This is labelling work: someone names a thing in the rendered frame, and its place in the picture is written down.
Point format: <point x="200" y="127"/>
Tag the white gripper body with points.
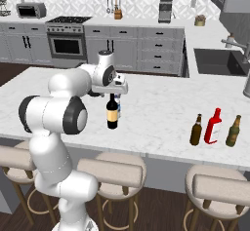
<point x="110" y="88"/>

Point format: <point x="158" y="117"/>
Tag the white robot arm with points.
<point x="55" y="111"/>

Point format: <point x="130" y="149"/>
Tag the dark wine bottle tan label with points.
<point x="112" y="113"/>

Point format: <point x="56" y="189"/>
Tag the grey base cupboard run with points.
<point x="19" y="43"/>
<point x="146" y="49"/>

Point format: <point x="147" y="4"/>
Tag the steel range with hob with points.
<point x="66" y="43"/>

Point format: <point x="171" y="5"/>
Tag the wooden knife block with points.
<point x="118" y="14"/>

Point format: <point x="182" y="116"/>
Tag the beige cushioned bar stool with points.
<point x="114" y="173"/>
<point x="16" y="166"/>
<point x="215" y="189"/>

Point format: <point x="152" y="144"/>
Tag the grey coffee machine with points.
<point x="165" y="11"/>

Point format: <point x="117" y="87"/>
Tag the brown glass beer bottle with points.
<point x="196" y="132"/>

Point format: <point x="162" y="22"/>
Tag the red plastic ketchup bottle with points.
<point x="213" y="126"/>

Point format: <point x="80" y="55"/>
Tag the dark sink basin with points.
<point x="218" y="62"/>

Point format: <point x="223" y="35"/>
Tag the grey toaster oven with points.
<point x="31" y="10"/>

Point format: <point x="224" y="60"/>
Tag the tan basket with contents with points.
<point x="200" y="21"/>

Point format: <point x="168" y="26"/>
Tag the green glass beer bottle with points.
<point x="233" y="134"/>

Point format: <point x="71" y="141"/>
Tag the grey sink tap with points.
<point x="245" y="66"/>

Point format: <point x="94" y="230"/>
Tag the rail with hanging tools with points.
<point x="112" y="2"/>

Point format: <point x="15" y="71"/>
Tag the white wall socket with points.
<point x="193" y="3"/>

